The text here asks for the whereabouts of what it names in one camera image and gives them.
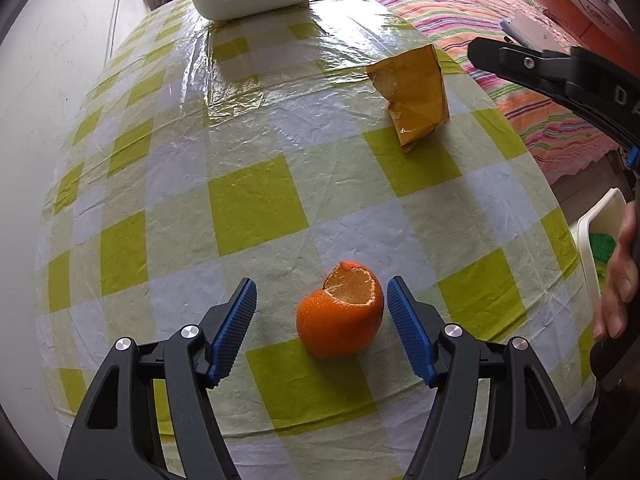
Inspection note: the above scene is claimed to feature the yellow snack bag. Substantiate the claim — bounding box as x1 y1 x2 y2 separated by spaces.
366 44 451 153

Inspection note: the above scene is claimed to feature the orange bottle cap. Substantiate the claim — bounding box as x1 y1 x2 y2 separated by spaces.
296 261 385 359

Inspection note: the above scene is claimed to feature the cream plastic bin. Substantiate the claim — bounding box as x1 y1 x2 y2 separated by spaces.
570 187 628 321

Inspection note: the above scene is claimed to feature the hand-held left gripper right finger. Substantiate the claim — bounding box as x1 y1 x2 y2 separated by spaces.
386 276 586 480

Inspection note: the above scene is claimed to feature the person's right hand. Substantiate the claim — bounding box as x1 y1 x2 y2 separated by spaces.
594 199 640 343

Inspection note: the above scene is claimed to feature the bed with striped sheet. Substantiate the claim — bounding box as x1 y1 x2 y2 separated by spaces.
320 0 623 186

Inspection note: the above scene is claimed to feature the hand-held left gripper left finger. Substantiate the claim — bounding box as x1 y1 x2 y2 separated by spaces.
57 277 258 480

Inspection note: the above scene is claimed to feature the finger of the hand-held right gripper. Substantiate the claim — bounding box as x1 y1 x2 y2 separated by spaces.
468 36 576 98

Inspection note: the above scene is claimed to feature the green knitted scrubber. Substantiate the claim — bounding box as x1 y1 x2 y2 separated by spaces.
590 232 618 263

